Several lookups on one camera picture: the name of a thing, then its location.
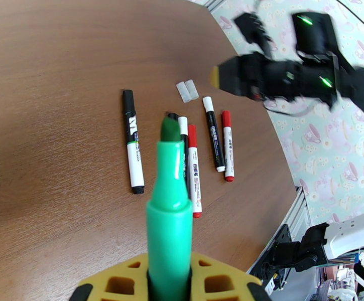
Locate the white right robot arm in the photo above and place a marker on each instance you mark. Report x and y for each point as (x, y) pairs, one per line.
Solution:
(351, 234)

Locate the green highlighter pen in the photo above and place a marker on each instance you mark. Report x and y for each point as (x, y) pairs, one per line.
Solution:
(169, 231)

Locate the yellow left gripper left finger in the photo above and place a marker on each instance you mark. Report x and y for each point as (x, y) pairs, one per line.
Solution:
(112, 281)

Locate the white printed plastic bag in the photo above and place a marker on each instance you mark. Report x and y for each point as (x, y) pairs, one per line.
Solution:
(338, 292)

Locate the white marker with bold print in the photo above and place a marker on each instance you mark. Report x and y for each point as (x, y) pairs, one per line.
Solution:
(135, 165)

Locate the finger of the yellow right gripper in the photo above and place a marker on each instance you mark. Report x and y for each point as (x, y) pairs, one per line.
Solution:
(225, 76)

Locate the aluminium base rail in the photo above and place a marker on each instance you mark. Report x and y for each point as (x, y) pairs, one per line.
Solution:
(298, 215)

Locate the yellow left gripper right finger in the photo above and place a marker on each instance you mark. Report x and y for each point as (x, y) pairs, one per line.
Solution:
(225, 281)

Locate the translucent white pen cap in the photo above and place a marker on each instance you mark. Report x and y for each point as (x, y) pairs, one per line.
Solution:
(192, 89)
(183, 92)

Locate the white marker with red end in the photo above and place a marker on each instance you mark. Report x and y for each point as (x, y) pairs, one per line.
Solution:
(195, 184)
(228, 152)

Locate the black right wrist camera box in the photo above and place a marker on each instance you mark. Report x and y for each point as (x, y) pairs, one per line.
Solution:
(252, 30)

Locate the aluminium corner post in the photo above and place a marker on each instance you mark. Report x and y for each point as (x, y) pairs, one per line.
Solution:
(216, 1)

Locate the black marker with white print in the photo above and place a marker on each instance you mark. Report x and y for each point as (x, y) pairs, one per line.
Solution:
(214, 140)
(185, 138)

